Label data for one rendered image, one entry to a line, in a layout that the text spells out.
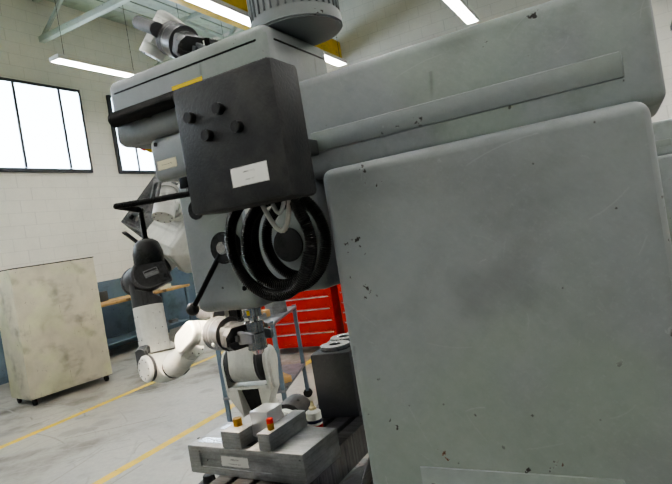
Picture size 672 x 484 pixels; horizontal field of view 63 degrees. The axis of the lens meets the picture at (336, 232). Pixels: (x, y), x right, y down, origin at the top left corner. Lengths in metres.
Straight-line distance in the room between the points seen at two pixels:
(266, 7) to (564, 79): 0.61
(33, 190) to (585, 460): 9.65
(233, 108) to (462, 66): 0.39
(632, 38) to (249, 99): 0.58
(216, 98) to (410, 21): 10.28
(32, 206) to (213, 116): 9.19
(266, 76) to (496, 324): 0.50
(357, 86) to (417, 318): 0.45
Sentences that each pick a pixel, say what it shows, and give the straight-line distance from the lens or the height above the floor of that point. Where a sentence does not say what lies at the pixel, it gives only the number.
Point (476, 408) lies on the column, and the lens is 0.91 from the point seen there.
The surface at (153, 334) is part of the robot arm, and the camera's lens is 1.75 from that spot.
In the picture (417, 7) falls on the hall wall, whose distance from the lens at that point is 11.14.
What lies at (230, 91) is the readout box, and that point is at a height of 1.69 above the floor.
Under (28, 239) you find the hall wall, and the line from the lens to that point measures 9.91.
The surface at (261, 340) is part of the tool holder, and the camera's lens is 1.34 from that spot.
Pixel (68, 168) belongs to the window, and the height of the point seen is 3.21.
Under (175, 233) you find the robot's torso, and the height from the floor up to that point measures 1.52.
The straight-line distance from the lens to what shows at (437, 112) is 0.99.
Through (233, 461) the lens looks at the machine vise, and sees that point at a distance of 1.41.
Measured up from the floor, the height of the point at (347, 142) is 1.61.
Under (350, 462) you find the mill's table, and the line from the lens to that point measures 1.52.
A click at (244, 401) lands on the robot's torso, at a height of 0.87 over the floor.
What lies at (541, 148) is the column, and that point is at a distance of 0.83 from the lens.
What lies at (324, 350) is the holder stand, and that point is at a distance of 1.63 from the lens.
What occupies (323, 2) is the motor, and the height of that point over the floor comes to 1.92.
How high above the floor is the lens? 1.46
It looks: level
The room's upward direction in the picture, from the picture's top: 9 degrees counter-clockwise
